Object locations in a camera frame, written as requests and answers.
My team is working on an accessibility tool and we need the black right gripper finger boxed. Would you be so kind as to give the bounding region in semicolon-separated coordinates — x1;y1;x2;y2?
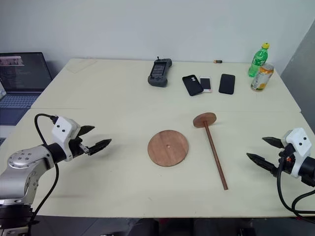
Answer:
262;137;286;149
246;152;280;178

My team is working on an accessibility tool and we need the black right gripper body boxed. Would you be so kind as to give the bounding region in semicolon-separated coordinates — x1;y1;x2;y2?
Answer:
278;143;296;175

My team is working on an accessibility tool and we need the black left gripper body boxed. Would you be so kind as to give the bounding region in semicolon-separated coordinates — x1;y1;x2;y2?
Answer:
66;137;90;162

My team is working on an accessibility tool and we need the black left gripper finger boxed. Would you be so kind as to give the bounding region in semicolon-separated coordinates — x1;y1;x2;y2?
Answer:
87;139;113;156
78;125;95;136

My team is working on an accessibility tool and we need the wooden rod with base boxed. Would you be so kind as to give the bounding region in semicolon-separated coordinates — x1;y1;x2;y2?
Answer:
192;112;229;191

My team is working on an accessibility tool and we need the orange drink can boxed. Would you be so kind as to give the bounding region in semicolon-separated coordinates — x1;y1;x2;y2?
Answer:
251;62;275;93

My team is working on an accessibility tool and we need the round wooden base disc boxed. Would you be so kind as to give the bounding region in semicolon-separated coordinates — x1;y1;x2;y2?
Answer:
147;129;190;168

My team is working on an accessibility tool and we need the grey partition panel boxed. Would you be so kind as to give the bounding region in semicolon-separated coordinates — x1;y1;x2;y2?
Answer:
280;23;315;139

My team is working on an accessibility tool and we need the plain black smartphone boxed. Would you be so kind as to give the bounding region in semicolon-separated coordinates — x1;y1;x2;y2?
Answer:
218;73;236;95

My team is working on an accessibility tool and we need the green plastic bottle yellow cap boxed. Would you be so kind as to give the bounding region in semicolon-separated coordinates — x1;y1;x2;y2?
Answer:
248;42;271;78

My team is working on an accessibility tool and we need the open grey laptop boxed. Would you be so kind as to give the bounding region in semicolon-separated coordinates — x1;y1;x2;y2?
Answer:
0;52;53;109

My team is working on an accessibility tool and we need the white smartphone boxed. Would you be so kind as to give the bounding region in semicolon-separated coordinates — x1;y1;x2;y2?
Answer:
198;76;214;93

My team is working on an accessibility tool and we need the grey handheld controller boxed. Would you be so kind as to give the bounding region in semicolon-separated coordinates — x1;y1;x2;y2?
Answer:
147;56;173;88

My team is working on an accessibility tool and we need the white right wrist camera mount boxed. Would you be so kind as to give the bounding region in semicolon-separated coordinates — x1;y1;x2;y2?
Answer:
282;127;312;178

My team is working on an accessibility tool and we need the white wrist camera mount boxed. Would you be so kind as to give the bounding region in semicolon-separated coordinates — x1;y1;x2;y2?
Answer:
51;116;81;162
282;127;312;178

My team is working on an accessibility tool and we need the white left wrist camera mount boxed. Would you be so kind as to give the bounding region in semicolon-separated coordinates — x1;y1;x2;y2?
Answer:
51;116;81;162

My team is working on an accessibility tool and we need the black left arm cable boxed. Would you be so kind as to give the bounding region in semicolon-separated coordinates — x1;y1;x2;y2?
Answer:
29;113;60;223

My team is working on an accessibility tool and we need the black phone with camera cutout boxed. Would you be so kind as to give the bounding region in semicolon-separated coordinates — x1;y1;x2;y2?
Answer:
182;74;205;97

